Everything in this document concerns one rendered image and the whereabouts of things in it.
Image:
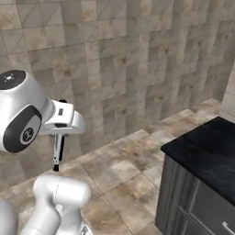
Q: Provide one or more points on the dark grey drawer front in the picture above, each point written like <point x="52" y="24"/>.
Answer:
<point x="208" y="208"/>

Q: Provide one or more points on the dark grey counter cabinet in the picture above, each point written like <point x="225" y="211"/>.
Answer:
<point x="171" y="189"/>

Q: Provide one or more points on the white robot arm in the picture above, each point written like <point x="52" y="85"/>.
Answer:
<point x="21" y="104"/>

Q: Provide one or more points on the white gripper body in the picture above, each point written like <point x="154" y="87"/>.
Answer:
<point x="79" y="124"/>

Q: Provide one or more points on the black and white tongs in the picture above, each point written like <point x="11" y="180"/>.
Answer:
<point x="56" y="150"/>

